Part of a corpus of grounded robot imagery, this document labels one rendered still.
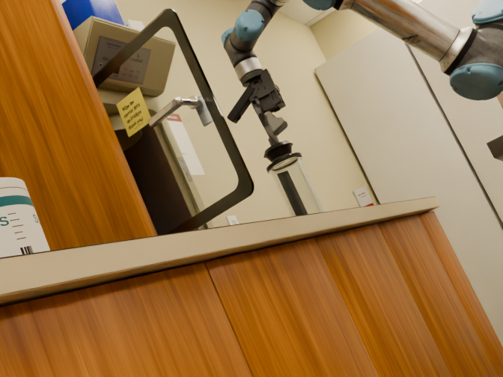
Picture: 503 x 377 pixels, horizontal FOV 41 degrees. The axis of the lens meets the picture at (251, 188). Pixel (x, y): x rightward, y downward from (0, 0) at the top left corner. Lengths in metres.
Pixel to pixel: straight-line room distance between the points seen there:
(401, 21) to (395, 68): 2.87
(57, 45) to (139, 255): 0.67
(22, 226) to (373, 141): 3.65
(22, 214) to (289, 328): 0.51
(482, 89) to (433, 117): 2.75
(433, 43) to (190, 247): 0.82
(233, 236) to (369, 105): 3.41
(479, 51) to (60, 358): 1.13
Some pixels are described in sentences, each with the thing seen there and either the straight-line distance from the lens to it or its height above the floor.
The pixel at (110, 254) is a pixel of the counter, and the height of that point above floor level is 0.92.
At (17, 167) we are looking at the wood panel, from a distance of 1.51.
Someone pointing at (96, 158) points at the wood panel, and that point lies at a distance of 1.36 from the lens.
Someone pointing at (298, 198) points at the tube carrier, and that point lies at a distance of 1.84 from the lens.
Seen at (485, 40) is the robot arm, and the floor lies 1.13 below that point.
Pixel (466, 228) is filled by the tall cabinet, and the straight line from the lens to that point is 4.30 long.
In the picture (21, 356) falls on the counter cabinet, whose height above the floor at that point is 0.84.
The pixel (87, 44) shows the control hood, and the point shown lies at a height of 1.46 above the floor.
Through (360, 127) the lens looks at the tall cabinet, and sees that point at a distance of 4.46.
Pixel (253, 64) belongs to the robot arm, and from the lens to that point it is 1.95.
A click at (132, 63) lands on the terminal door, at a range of 1.39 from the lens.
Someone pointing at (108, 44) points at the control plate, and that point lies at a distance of 1.55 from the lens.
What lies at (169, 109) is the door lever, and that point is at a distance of 1.25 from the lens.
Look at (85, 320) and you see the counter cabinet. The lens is 0.82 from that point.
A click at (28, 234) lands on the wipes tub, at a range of 0.93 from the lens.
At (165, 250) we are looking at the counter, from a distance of 0.93.
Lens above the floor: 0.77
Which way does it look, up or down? 11 degrees up
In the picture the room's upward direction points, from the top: 24 degrees counter-clockwise
